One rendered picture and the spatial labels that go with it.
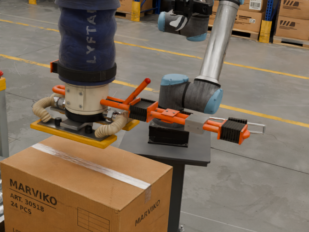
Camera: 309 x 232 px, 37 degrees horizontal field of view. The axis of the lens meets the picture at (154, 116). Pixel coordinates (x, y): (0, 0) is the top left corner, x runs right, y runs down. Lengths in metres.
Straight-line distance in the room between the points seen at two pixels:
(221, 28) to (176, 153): 0.71
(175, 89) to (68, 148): 0.73
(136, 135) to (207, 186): 1.20
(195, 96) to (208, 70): 0.16
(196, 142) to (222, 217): 0.89
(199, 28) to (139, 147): 0.79
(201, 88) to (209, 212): 1.21
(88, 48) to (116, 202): 0.57
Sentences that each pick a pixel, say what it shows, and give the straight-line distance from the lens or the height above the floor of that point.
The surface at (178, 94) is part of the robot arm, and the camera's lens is 2.51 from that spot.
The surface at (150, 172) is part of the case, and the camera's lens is 1.92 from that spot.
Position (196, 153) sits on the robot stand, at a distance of 2.54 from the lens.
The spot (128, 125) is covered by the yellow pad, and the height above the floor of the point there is 1.13.
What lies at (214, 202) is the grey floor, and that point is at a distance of 3.54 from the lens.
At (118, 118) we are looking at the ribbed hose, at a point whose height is 1.20.
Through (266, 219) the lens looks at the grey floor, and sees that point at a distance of 3.47.
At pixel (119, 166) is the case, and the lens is 1.95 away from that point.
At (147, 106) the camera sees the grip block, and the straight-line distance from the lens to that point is 1.72.
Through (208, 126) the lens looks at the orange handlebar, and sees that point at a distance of 1.63.
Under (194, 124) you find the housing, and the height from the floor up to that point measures 1.25.
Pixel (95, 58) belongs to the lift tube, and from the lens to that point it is 1.70.
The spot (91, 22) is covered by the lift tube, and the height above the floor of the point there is 1.55.
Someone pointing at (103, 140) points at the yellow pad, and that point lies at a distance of 1.74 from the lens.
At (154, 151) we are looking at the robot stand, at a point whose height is 0.75.
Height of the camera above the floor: 1.89
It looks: 23 degrees down
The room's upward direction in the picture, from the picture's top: 4 degrees clockwise
